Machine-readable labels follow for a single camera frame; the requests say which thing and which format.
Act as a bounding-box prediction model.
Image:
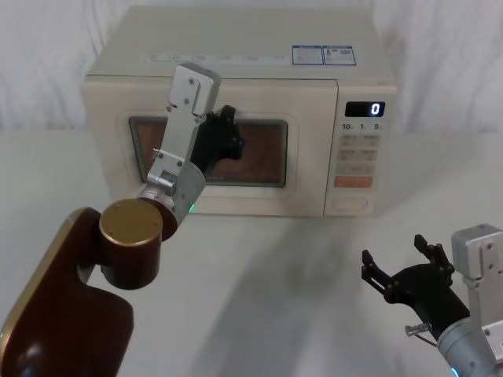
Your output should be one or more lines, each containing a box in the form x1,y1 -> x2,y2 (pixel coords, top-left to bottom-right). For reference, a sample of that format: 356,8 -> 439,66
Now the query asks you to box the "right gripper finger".
413,233 -> 456,284
360,248 -> 398,304

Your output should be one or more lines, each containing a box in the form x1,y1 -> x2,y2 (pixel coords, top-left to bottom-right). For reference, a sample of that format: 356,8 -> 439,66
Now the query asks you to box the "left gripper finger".
229,129 -> 246,161
214,104 -> 237,129

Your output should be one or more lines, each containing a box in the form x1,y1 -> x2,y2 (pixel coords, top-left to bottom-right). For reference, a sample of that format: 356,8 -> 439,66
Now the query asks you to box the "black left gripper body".
188,112 -> 237,177

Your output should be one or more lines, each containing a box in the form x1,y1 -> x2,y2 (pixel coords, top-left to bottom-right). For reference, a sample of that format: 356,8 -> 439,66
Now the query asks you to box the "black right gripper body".
386,263 -> 472,342

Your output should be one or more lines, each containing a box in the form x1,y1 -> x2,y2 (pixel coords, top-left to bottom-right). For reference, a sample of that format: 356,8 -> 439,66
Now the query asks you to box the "cream microwave oven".
80,5 -> 398,218

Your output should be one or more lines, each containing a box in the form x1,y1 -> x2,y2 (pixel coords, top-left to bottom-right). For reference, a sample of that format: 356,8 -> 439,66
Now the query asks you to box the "white table cloth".
0,127 -> 503,377

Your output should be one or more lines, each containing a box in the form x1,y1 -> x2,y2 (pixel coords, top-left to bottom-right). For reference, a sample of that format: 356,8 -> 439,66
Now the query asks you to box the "white curtain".
0,0 -> 503,134

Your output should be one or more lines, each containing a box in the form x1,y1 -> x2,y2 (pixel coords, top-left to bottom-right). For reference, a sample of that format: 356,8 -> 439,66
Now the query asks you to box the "thin cable with silver plug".
405,321 -> 441,349

